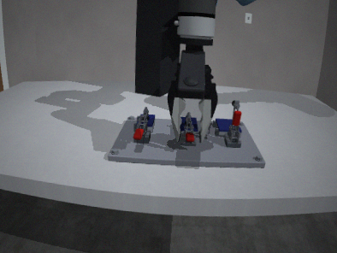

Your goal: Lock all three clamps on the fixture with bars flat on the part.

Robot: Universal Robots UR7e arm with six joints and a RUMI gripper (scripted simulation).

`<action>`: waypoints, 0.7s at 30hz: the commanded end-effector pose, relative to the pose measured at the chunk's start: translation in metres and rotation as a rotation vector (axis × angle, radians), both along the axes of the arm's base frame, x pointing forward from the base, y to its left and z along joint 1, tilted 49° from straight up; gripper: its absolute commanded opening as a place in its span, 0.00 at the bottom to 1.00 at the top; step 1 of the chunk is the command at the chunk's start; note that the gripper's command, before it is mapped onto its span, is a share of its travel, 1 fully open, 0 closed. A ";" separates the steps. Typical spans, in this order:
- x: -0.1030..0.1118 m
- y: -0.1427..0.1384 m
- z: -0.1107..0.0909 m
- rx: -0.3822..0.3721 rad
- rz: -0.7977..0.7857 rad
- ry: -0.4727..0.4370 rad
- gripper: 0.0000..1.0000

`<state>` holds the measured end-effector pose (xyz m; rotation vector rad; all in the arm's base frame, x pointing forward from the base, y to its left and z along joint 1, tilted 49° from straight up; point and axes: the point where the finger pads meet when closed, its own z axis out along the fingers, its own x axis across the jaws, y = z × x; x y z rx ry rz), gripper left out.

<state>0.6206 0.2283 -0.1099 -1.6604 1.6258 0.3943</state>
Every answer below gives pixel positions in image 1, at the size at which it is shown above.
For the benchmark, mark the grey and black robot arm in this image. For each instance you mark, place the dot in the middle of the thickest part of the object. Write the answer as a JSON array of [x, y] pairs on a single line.
[[191, 81]]

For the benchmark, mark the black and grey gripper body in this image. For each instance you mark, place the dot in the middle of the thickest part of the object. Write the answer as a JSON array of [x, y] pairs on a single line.
[[197, 45]]

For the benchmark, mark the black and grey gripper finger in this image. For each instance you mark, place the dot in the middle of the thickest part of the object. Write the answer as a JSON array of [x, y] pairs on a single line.
[[207, 106], [176, 107]]

